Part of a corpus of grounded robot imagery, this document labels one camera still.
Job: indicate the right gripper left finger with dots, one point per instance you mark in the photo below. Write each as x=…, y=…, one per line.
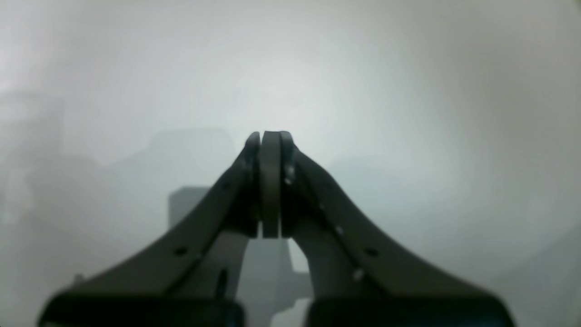
x=188, y=277

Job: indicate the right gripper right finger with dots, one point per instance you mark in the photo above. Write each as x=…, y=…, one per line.
x=360, y=276

